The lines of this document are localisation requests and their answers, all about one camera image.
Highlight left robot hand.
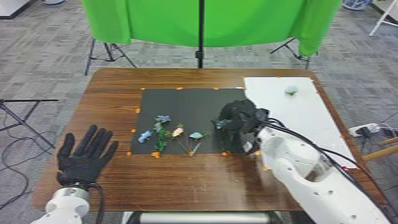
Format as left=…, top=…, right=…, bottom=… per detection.
left=55, top=124, right=121, bottom=188

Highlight black cable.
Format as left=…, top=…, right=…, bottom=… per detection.
left=259, top=116, right=398, bottom=216

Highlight white sheet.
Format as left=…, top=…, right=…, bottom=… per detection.
left=242, top=76, right=361, bottom=170

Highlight black tripod legs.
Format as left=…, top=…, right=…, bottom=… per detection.
left=84, top=38, right=139, bottom=76
left=268, top=37, right=314, bottom=70

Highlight black stand pole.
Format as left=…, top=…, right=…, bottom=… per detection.
left=194, top=0, right=208, bottom=70

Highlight dark mat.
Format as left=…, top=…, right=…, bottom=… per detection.
left=128, top=87, right=263, bottom=156

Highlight black folding stand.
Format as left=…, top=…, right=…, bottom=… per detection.
left=0, top=97, right=60, bottom=149

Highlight green sprig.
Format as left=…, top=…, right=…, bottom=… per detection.
left=151, top=122, right=172, bottom=154

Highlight white power strip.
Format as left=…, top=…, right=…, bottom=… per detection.
left=346, top=122, right=382, bottom=138

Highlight pale green flower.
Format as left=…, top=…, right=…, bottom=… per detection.
left=283, top=85, right=300, bottom=97

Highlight light blue flower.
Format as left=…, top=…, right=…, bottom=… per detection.
left=187, top=131, right=206, bottom=154

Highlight pink flower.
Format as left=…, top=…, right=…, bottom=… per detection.
left=171, top=124, right=192, bottom=155

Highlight pale grey bar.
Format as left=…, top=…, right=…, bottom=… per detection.
left=121, top=211, right=288, bottom=224

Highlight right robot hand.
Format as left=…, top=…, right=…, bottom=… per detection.
left=211, top=98, right=272, bottom=141

